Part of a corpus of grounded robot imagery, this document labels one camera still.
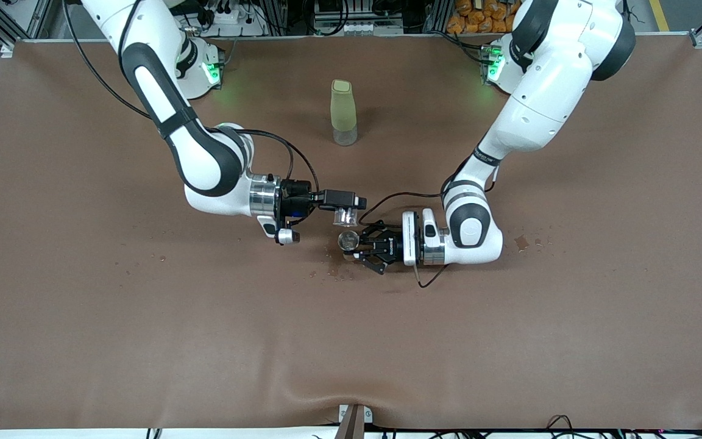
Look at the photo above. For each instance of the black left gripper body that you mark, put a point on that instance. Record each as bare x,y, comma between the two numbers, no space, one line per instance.
391,246

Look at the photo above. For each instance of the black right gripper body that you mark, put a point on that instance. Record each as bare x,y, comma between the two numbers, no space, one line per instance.
295,191

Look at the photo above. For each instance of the clear glass cup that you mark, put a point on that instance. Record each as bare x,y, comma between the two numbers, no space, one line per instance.
346,216

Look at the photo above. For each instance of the steel jigger measuring cup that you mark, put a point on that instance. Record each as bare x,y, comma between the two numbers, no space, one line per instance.
348,241

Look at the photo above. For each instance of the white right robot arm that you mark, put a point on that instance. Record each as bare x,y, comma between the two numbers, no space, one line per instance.
205,164

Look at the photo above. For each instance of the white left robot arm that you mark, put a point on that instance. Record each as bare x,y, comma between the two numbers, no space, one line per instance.
546,103

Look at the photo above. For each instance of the large spilled liquid puddle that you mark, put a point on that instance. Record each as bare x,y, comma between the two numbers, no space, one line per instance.
334,271

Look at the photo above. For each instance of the yellow-green sleeved glass bottle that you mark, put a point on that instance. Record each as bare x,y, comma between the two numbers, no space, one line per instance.
343,113

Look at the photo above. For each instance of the white power strip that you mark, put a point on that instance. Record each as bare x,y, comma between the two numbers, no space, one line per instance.
229,18

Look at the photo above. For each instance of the orange snack bag pile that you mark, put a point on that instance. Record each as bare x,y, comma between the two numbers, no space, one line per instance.
473,21

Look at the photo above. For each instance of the metal table edge bracket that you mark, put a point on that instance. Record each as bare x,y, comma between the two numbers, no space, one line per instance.
368,416

